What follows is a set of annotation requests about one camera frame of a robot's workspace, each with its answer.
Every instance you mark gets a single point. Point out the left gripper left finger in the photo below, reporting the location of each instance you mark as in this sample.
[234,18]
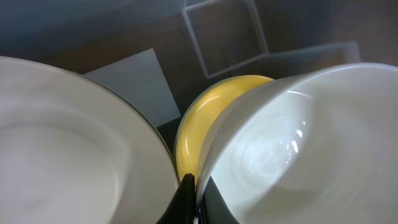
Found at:
[181,209]

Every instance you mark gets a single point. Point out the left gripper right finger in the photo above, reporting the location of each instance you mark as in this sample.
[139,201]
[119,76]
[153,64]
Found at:
[213,209]

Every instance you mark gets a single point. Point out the yellow small bowl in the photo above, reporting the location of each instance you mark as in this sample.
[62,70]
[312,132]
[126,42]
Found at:
[203,114]

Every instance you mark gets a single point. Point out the white small bowl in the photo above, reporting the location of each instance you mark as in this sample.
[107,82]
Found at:
[313,148]

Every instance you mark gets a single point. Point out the beige bowl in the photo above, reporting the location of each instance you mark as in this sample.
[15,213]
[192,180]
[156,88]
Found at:
[74,152]

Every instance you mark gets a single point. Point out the white label in container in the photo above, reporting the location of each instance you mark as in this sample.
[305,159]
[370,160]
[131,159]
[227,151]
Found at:
[140,80]

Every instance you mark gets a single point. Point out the clear plastic storage container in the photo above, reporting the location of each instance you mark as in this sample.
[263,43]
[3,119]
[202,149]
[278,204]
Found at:
[199,43]

